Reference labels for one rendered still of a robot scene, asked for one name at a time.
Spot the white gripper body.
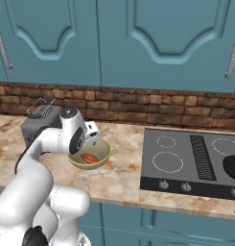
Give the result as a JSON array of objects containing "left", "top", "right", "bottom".
[{"left": 84, "top": 131, "right": 104, "bottom": 147}]

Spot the orange sweet potato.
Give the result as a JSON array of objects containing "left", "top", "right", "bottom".
[{"left": 80, "top": 153, "right": 101, "bottom": 164}]

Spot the yellow-green bowl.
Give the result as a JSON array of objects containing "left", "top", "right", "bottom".
[{"left": 66, "top": 137, "right": 113, "bottom": 171}]

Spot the dark grey toaster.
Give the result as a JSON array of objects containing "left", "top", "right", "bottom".
[{"left": 20, "top": 97, "right": 64, "bottom": 147}]

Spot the teal base cupboard door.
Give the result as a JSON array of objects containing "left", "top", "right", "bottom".
[
  {"left": 139, "top": 208, "right": 235, "bottom": 246},
  {"left": 78, "top": 201, "right": 143, "bottom": 246}
]

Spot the grey black hob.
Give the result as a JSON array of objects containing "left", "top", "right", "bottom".
[{"left": 139, "top": 127, "right": 235, "bottom": 202}]

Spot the black pan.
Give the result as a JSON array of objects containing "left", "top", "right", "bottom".
[{"left": 222, "top": 154, "right": 235, "bottom": 216}]

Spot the grey cupboard door handle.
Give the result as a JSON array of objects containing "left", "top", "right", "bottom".
[
  {"left": 0, "top": 9, "right": 14, "bottom": 70},
  {"left": 224, "top": 34, "right": 235, "bottom": 80}
]

